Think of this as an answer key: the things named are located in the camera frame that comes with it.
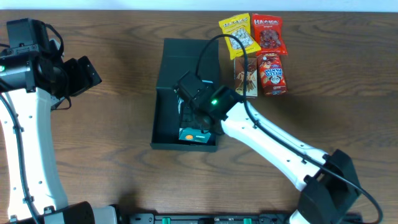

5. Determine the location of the teal Chunkies cookie box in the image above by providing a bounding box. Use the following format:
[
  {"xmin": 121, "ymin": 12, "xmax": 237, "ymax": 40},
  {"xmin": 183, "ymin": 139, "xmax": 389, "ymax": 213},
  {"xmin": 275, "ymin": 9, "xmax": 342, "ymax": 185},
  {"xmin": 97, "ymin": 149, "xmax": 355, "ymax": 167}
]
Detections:
[{"xmin": 177, "ymin": 80, "xmax": 215, "ymax": 144}]

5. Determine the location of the black gift box with lid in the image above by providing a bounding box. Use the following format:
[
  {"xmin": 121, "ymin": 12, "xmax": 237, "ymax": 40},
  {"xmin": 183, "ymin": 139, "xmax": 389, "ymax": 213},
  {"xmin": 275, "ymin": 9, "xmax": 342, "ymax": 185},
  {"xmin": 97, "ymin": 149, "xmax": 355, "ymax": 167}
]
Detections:
[{"xmin": 150, "ymin": 38, "xmax": 218, "ymax": 152}]

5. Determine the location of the yellow Hacks candy bag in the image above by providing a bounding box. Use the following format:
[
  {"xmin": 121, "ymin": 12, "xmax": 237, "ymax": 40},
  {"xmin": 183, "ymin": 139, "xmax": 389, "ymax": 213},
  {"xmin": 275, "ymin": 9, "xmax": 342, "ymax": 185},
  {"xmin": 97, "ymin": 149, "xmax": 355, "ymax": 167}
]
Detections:
[{"xmin": 218, "ymin": 13, "xmax": 261, "ymax": 60}]

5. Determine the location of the red Hacks candy bag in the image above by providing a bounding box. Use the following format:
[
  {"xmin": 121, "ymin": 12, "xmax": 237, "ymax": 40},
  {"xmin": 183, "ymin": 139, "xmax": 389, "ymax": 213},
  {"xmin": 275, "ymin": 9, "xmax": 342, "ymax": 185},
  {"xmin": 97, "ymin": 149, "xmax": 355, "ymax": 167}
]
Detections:
[{"xmin": 251, "ymin": 14, "xmax": 288, "ymax": 55}]

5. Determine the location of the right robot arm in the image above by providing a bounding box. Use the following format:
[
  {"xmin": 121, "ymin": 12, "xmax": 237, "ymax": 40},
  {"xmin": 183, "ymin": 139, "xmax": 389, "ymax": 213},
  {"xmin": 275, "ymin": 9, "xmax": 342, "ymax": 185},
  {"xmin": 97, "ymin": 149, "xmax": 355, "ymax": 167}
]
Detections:
[{"xmin": 174, "ymin": 73, "xmax": 363, "ymax": 223}]

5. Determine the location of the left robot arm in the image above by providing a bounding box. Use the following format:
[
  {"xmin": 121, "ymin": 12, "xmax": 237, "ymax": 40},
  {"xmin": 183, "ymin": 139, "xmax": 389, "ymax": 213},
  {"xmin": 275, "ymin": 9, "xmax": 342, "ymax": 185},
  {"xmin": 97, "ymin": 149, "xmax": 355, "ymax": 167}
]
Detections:
[{"xmin": 1, "ymin": 18, "xmax": 119, "ymax": 223}]

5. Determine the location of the brown Pocky box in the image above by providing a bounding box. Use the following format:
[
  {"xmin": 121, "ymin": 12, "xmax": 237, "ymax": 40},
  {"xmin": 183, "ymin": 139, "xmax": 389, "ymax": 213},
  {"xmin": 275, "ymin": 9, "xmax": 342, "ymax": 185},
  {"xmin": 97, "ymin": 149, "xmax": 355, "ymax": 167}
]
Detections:
[{"xmin": 233, "ymin": 57, "xmax": 259, "ymax": 99}]

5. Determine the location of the red Hello Panda box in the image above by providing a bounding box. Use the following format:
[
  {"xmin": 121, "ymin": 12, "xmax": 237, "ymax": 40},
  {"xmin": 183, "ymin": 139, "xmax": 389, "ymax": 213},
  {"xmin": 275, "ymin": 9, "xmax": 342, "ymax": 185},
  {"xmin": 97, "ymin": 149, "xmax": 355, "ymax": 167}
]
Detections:
[{"xmin": 257, "ymin": 53, "xmax": 288, "ymax": 96}]

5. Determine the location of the black mounting rail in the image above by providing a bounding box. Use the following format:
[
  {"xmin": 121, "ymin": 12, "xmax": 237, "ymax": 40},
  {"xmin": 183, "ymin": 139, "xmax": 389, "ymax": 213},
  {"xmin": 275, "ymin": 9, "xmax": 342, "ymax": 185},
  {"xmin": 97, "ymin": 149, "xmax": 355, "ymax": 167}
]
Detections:
[{"xmin": 129, "ymin": 213, "xmax": 290, "ymax": 224}]

